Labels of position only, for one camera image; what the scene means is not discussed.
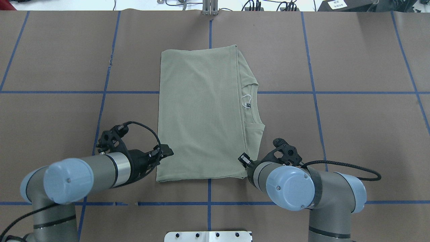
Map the grey aluminium frame post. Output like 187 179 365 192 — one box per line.
202 0 219 16

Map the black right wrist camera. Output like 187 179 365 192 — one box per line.
262 138 304 167

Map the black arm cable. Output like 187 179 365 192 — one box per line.
0 121 162 242
301 160 382 182

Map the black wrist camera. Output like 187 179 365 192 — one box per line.
262 138 304 167
96 124 129 155

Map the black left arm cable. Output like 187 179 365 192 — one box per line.
0 121 162 242

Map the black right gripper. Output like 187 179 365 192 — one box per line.
238 153 261 178

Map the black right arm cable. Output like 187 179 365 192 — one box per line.
301 160 382 182

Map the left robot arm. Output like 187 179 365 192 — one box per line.
1 144 174 242

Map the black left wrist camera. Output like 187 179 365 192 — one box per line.
96 124 129 155

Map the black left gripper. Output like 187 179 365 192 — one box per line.
129 145 174 182

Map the white metal base plate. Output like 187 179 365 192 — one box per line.
164 230 253 242

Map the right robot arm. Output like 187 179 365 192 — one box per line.
238 153 367 242

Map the olive green long-sleeve shirt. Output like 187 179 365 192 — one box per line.
156 45 265 183

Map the black box with label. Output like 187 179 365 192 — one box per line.
317 0 379 12

